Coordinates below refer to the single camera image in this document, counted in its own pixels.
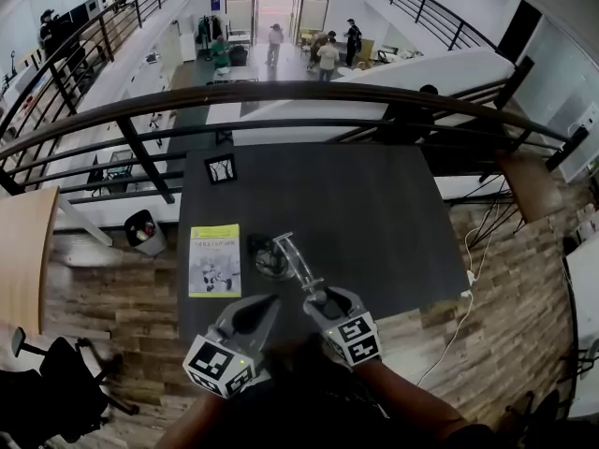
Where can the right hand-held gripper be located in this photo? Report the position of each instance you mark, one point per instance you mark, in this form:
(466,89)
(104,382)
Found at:
(358,339)

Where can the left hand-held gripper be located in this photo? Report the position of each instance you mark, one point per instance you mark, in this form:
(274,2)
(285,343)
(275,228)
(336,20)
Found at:
(210,363)

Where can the person's right forearm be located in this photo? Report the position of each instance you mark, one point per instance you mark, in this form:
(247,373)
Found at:
(407,395)

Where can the person's left forearm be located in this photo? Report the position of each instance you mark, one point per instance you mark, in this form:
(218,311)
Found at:
(196,424)

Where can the yellow white book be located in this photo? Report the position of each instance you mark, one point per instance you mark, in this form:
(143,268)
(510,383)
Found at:
(215,260)

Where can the dark grey table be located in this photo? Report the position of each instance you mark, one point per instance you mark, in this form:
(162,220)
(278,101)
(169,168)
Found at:
(365,213)

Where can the person's dark shirt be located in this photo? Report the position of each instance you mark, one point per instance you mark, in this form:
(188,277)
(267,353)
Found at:
(318,405)

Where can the grey trash bin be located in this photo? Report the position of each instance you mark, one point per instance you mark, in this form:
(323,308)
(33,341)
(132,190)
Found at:
(146,234)

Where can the black office chair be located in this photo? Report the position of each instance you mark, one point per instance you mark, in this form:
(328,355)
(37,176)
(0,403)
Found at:
(61,386)

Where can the black curved metal railing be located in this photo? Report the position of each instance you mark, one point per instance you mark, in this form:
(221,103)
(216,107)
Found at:
(299,92)

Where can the brown wooden side table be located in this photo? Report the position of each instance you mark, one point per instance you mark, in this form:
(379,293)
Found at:
(529,190)

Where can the light wooden table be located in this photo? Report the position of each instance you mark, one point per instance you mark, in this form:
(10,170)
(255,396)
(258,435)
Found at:
(23,250)

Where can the coat rack with clothes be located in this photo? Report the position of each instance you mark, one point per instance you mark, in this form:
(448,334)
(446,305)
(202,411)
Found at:
(208,35)

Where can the glass entrance door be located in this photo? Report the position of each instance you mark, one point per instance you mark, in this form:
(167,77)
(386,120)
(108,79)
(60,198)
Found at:
(278,3)

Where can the black straight metal railing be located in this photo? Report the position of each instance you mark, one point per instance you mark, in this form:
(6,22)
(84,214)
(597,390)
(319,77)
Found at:
(430,10)

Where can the black monitor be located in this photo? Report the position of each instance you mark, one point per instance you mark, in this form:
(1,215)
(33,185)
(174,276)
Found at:
(78,14)

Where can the black picture frame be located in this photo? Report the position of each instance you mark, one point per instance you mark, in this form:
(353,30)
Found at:
(220,170)

